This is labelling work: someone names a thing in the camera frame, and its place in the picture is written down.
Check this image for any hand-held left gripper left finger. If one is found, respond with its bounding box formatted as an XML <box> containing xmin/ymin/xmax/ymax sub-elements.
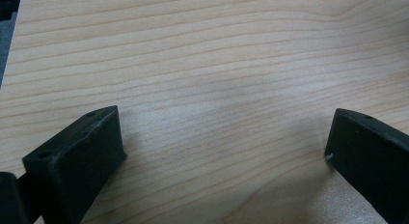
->
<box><xmin>21</xmin><ymin>104</ymin><xmax>128</xmax><ymax>224</ymax></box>

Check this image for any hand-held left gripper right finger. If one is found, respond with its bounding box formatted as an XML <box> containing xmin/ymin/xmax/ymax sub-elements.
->
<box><xmin>324</xmin><ymin>107</ymin><xmax>409</xmax><ymax>224</ymax></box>

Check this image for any dark object beside table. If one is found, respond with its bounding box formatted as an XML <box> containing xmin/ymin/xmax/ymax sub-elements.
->
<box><xmin>0</xmin><ymin>0</ymin><xmax>23</xmax><ymax>21</ymax></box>

